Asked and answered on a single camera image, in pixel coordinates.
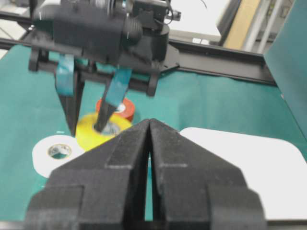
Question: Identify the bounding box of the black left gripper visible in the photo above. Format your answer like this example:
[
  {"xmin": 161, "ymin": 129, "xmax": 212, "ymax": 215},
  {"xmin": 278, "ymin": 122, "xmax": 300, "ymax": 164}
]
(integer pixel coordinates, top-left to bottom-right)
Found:
[{"xmin": 28, "ymin": 0, "xmax": 168, "ymax": 136}]

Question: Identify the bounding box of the green table cloth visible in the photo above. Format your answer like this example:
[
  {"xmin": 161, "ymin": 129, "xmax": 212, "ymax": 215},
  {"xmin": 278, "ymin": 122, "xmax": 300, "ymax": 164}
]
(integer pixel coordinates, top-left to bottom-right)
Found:
[{"xmin": 0, "ymin": 46, "xmax": 307, "ymax": 221}]

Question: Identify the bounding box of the black aluminium frame rail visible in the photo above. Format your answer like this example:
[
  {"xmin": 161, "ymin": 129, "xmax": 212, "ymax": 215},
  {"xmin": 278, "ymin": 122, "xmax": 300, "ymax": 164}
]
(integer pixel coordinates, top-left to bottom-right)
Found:
[{"xmin": 0, "ymin": 12, "xmax": 275, "ymax": 92}]

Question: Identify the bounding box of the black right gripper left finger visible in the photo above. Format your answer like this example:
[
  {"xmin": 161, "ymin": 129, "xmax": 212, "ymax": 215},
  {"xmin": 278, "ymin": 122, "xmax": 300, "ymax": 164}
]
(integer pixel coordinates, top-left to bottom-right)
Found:
[{"xmin": 25, "ymin": 119, "xmax": 150, "ymax": 230}]

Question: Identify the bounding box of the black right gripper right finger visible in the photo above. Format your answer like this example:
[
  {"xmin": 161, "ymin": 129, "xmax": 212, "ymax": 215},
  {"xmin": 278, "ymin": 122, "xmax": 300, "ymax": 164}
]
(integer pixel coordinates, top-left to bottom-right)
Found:
[{"xmin": 150, "ymin": 119, "xmax": 267, "ymax": 230}]

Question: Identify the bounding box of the red tape roll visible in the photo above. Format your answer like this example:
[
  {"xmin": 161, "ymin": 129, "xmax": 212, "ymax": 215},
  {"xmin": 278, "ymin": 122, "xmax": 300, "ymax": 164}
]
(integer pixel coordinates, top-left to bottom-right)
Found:
[{"xmin": 109, "ymin": 97, "xmax": 135, "ymax": 122}]

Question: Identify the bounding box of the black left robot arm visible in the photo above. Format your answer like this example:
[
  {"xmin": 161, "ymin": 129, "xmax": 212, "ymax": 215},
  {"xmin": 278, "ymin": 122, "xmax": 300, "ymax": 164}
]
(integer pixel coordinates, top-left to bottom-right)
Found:
[{"xmin": 28, "ymin": 0, "xmax": 181, "ymax": 135}]

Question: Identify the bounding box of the yellow tape roll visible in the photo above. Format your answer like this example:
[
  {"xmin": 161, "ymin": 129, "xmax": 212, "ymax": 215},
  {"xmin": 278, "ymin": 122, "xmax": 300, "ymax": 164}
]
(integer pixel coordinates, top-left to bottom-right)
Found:
[{"xmin": 75, "ymin": 113, "xmax": 132, "ymax": 151}]

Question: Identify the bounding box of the white tape roll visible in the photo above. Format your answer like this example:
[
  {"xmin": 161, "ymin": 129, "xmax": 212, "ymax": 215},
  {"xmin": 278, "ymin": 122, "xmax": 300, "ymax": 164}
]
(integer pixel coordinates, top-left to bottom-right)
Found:
[{"xmin": 32, "ymin": 135, "xmax": 85, "ymax": 178}]

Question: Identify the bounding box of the green backdrop board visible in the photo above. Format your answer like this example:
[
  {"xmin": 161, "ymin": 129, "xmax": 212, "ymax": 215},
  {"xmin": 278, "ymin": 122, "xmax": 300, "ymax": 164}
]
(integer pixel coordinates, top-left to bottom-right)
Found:
[{"xmin": 264, "ymin": 0, "xmax": 307, "ymax": 146}]

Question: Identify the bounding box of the white plastic tray case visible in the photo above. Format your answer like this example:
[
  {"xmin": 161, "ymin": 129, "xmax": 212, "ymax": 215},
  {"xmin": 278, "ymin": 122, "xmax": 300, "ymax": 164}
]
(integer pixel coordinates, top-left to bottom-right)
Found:
[{"xmin": 179, "ymin": 127, "xmax": 307, "ymax": 226}]

